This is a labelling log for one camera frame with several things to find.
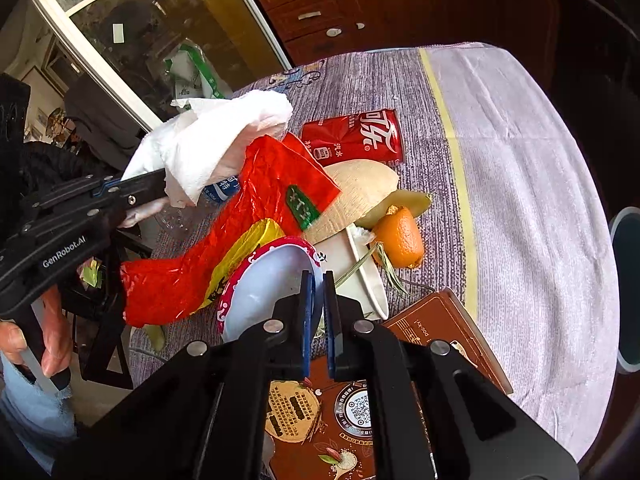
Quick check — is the glass sliding door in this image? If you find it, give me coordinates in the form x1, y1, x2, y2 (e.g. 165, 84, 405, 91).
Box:
32, 0, 291, 130

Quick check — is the light blue trouser leg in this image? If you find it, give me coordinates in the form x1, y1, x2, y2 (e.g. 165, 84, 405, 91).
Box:
1, 356, 77, 478

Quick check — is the striped grey white tablecloth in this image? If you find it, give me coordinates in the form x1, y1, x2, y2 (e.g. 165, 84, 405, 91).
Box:
127, 42, 622, 463

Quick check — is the brown wooden drawer cabinet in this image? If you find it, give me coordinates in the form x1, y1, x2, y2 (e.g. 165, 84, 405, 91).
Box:
257, 0, 558, 88

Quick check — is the teal trash bin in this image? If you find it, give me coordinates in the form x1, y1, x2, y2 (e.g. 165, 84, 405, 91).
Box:
610, 207, 639, 374

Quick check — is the clear water bottle blue label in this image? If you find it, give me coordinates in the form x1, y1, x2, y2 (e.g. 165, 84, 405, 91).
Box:
203, 176, 241, 204

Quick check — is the melon rind slice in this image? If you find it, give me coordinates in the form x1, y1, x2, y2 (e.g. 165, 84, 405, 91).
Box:
302, 159, 399, 245

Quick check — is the red white paper bowl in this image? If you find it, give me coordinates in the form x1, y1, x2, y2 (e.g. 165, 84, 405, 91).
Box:
216, 236, 323, 342

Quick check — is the red cola can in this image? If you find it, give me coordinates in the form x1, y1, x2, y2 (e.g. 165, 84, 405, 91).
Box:
300, 108, 404, 166

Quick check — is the person's left hand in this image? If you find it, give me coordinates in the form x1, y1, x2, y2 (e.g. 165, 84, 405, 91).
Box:
0, 285, 73, 378

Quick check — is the white paper towel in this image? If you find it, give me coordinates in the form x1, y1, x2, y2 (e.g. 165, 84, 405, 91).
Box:
122, 90, 293, 228

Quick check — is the brown printed box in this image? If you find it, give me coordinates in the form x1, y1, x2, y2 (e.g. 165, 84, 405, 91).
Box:
264, 288, 514, 480

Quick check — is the red plastic bag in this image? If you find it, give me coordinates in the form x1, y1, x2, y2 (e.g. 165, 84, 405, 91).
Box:
120, 133, 340, 327

